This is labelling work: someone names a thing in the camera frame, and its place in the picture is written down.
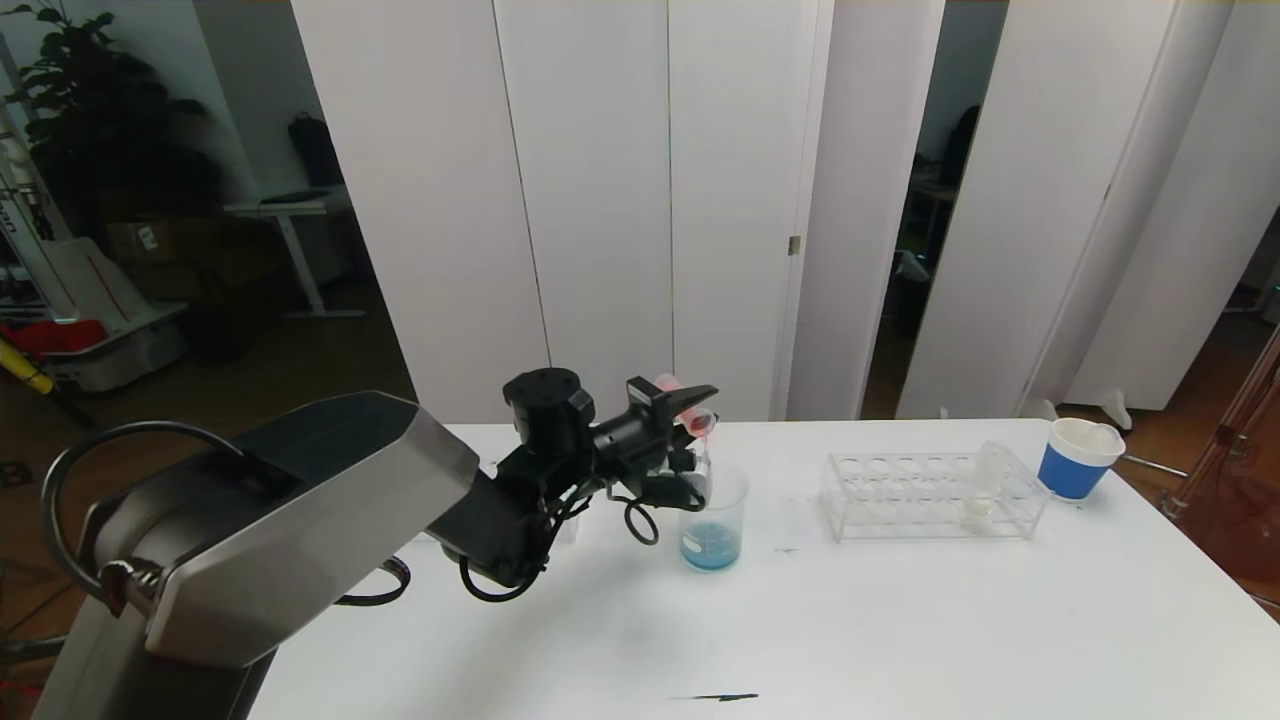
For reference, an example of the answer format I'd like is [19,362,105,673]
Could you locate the black office chair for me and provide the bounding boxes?
[935,108,981,193]

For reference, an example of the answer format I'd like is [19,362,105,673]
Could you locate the metal chair leg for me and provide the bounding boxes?
[0,635,71,663]

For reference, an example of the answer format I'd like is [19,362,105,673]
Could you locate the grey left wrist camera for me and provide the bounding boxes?
[672,448,714,506]

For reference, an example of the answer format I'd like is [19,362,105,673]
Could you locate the blue white paper cup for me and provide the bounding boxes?
[1037,418,1126,501]

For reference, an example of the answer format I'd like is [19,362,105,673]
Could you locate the brown cardboard box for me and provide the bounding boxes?
[105,218,201,266]

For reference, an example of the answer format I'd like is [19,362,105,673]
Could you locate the test tube with yellow pigment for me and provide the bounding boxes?
[960,441,1006,531]

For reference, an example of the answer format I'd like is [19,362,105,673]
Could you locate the yellow tool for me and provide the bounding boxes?
[0,335,56,397]

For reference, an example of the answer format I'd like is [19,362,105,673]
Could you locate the red object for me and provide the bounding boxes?
[0,320,109,359]

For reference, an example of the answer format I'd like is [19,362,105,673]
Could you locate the black backpack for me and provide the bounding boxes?
[290,114,348,193]

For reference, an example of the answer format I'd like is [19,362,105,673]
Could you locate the dark green potted plant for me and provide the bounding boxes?
[5,0,226,241]

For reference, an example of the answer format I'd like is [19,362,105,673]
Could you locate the white machine with base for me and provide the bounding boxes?
[0,95,191,396]

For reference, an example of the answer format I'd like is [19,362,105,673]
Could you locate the white desk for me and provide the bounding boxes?
[225,190,366,323]

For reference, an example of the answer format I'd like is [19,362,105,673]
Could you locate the clear plastic beaker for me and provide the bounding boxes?
[678,465,751,573]

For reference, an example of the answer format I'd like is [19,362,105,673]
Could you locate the white folding partition screen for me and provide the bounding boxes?
[293,0,946,424]
[895,0,1280,419]

